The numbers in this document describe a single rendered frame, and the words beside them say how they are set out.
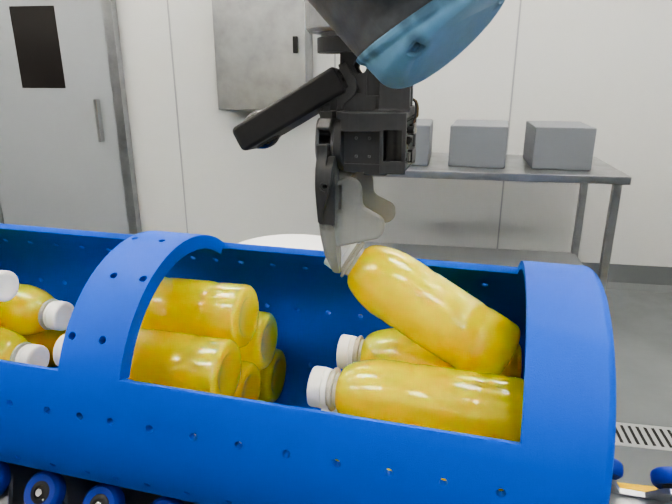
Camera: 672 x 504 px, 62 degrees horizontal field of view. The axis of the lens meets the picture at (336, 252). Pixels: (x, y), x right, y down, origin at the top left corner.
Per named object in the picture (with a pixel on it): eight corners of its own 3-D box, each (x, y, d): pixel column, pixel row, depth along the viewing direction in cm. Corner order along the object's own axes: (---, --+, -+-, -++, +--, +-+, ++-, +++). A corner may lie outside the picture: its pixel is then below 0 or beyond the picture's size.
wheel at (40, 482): (45, 461, 61) (58, 461, 63) (13, 489, 61) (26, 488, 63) (63, 496, 60) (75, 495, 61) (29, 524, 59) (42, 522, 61)
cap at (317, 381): (329, 359, 54) (311, 357, 54) (319, 395, 51) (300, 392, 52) (334, 380, 56) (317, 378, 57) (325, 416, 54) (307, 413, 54)
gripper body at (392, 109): (404, 183, 48) (408, 33, 44) (308, 179, 50) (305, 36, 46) (415, 169, 55) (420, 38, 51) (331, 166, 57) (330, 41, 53)
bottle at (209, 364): (215, 352, 52) (49, 329, 57) (215, 422, 53) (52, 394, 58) (246, 330, 59) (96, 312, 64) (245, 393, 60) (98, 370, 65)
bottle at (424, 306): (512, 326, 58) (362, 230, 59) (535, 329, 51) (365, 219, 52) (476, 384, 58) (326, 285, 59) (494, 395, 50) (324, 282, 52)
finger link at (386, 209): (392, 262, 57) (392, 176, 52) (336, 257, 58) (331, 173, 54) (397, 248, 59) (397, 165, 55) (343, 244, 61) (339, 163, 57)
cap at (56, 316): (46, 334, 72) (57, 336, 72) (41, 306, 71) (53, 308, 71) (68, 322, 76) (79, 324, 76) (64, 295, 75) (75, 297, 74)
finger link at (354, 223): (379, 282, 50) (384, 177, 48) (316, 276, 51) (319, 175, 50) (385, 276, 53) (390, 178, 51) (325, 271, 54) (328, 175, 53)
